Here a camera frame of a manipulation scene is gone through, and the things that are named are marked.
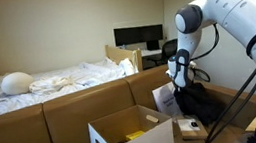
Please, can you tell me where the dark blue cloth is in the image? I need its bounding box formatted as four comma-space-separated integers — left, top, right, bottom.
171, 79, 225, 130

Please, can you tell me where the small labelled cardboard box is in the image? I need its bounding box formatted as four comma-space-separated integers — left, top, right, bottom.
176, 114, 210, 143

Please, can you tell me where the brown cardboard box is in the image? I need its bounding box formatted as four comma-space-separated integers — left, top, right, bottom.
0, 51, 256, 143

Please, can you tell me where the white desk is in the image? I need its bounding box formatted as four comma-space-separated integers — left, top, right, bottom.
139, 46, 166, 70

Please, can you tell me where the black computer monitor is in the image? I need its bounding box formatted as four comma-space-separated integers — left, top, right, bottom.
113, 21, 167, 56

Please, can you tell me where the black office chair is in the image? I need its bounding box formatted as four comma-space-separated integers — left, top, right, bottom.
145, 37, 182, 68

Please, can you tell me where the white printed paper sign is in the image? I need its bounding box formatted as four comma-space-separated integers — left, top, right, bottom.
150, 81, 185, 120

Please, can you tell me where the yellow item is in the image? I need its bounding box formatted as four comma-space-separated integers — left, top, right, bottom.
123, 129, 148, 143

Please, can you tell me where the round white cushion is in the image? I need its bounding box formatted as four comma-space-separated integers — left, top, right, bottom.
0, 69, 37, 98

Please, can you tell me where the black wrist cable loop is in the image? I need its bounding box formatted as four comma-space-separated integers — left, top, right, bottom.
185, 22, 227, 86

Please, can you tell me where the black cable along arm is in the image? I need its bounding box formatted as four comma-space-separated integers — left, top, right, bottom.
182, 0, 256, 143

